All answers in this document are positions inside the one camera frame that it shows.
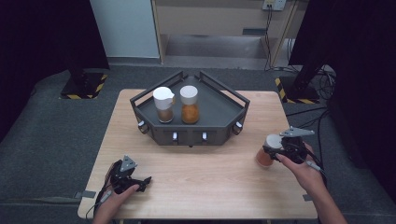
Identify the person's left hand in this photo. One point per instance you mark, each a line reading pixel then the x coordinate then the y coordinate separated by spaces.
pixel 112 205

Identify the white wall power outlet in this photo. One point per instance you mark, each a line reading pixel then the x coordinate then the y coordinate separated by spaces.
pixel 274 4

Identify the black stand with striped base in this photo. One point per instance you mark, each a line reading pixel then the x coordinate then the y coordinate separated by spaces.
pixel 299 91
pixel 82 87

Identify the person's right hand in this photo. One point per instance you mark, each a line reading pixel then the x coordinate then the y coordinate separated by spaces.
pixel 306 175

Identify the black curtain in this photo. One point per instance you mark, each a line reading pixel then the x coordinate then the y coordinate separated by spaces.
pixel 358 62
pixel 37 46

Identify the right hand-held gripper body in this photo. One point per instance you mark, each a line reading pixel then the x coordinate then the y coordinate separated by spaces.
pixel 294 149

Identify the dark grey corner rack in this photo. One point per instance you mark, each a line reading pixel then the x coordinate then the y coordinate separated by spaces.
pixel 214 109

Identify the white panel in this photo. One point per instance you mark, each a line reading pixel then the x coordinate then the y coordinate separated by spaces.
pixel 127 28

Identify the red-orange spice jar white cap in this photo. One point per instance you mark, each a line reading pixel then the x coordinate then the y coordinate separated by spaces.
pixel 264 158

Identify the yellow-orange spice jar white cap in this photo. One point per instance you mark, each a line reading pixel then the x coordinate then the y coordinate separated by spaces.
pixel 189 105

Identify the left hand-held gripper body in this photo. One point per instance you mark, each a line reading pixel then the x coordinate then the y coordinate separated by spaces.
pixel 123 177

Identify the grey tape tab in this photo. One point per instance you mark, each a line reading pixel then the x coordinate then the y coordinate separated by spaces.
pixel 307 197
pixel 84 194

